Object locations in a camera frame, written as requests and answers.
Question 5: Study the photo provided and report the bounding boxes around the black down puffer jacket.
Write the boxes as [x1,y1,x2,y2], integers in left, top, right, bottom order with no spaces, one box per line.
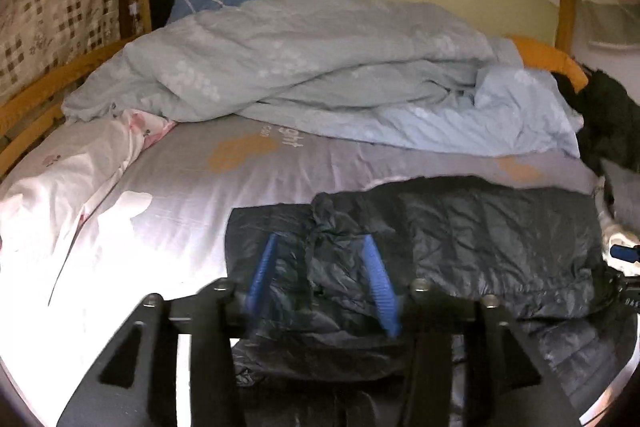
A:
[224,176,637,426]

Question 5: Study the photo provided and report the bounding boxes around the black clothes pile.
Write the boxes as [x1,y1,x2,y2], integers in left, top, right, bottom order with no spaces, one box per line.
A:
[553,69,639,176]

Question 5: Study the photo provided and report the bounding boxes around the grey folded garment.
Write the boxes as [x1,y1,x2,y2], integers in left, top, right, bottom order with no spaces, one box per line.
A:
[601,158,640,235]

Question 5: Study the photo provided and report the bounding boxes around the white printed bed sheet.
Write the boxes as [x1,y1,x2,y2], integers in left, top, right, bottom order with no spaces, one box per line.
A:
[2,116,596,426]

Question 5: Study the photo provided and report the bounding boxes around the orange pillow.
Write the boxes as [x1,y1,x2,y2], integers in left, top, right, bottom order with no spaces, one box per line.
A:
[510,36,588,93]

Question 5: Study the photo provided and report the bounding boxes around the grey-green floral duvet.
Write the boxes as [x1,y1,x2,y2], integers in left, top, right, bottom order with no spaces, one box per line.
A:
[63,0,582,157]

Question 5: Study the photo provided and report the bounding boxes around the wooden bunk bed frame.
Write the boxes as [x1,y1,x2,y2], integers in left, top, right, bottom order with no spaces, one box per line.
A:
[0,0,582,176]

